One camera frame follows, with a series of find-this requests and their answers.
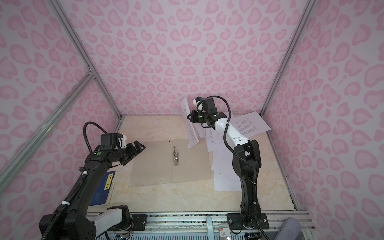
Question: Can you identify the technical drawing paper sheet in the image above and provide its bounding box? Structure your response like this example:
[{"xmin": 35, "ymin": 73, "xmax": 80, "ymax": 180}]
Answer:
[{"xmin": 180, "ymin": 97, "xmax": 206, "ymax": 148}]

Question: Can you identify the translucent beige file folder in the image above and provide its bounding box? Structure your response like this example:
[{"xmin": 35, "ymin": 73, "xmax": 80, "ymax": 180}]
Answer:
[{"xmin": 129, "ymin": 139, "xmax": 212, "ymax": 187}]

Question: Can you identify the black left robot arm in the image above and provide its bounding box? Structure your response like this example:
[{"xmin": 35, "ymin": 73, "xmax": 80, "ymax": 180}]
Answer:
[{"xmin": 39, "ymin": 141, "xmax": 146, "ymax": 240}]

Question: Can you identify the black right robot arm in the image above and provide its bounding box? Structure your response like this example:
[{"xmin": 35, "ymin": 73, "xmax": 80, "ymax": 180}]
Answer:
[{"xmin": 187, "ymin": 110, "xmax": 265, "ymax": 229}]

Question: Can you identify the right printed text sheet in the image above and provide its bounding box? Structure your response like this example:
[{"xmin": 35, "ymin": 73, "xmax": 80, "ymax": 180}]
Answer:
[{"xmin": 231, "ymin": 112, "xmax": 271, "ymax": 138}]

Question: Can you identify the blue booklet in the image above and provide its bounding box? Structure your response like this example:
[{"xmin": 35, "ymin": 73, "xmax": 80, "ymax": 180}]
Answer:
[{"xmin": 90, "ymin": 171, "xmax": 116, "ymax": 206}]

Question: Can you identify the blank white paper sheet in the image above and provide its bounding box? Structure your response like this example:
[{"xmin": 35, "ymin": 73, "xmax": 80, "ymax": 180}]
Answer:
[{"xmin": 211, "ymin": 145, "xmax": 242, "ymax": 192}]

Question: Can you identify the small labelled plastic bag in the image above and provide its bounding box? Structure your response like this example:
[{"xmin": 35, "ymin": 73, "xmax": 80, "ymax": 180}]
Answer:
[{"xmin": 218, "ymin": 224, "xmax": 232, "ymax": 240}]

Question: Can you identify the grey foam roll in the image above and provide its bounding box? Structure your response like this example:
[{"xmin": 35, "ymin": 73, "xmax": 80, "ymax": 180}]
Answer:
[{"xmin": 274, "ymin": 217, "xmax": 302, "ymax": 240}]

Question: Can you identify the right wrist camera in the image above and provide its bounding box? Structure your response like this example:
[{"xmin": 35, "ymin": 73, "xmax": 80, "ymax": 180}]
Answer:
[{"xmin": 193, "ymin": 97, "xmax": 217, "ymax": 114}]

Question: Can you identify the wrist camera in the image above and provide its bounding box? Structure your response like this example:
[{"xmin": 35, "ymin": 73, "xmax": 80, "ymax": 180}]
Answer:
[
  {"xmin": 193, "ymin": 97, "xmax": 217, "ymax": 114},
  {"xmin": 100, "ymin": 133, "xmax": 127, "ymax": 151}
]

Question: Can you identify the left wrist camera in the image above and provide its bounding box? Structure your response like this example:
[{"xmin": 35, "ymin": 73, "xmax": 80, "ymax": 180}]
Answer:
[{"xmin": 100, "ymin": 133, "xmax": 127, "ymax": 151}]

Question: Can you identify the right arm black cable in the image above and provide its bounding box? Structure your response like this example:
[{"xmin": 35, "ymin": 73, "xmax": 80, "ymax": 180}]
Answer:
[{"xmin": 206, "ymin": 95, "xmax": 257, "ymax": 178}]

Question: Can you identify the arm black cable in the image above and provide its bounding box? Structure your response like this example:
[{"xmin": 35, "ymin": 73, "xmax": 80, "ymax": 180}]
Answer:
[
  {"xmin": 83, "ymin": 121, "xmax": 109, "ymax": 154},
  {"xmin": 206, "ymin": 95, "xmax": 257, "ymax": 178}
]

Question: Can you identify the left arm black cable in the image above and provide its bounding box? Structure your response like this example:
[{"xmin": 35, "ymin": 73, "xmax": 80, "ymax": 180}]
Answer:
[{"xmin": 83, "ymin": 121, "xmax": 109, "ymax": 154}]

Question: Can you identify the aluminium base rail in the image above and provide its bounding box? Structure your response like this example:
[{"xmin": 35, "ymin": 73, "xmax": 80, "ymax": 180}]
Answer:
[{"xmin": 96, "ymin": 211, "xmax": 319, "ymax": 240}]

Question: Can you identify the diagonal aluminium frame bar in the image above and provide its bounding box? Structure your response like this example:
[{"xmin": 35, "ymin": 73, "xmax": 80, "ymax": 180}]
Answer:
[{"xmin": 1, "ymin": 71, "xmax": 95, "ymax": 193}]

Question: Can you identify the left corner aluminium post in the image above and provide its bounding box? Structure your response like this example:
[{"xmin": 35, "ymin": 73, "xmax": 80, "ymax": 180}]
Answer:
[{"xmin": 47, "ymin": 0, "xmax": 123, "ymax": 120}]

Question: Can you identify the corner aluminium post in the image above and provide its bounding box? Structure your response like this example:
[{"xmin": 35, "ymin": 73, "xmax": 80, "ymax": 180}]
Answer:
[
  {"xmin": 260, "ymin": 0, "xmax": 318, "ymax": 118},
  {"xmin": 47, "ymin": 0, "xmax": 123, "ymax": 120}
]

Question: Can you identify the right corner aluminium post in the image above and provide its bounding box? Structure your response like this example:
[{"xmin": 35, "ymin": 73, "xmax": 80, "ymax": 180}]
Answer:
[{"xmin": 260, "ymin": 0, "xmax": 318, "ymax": 118}]

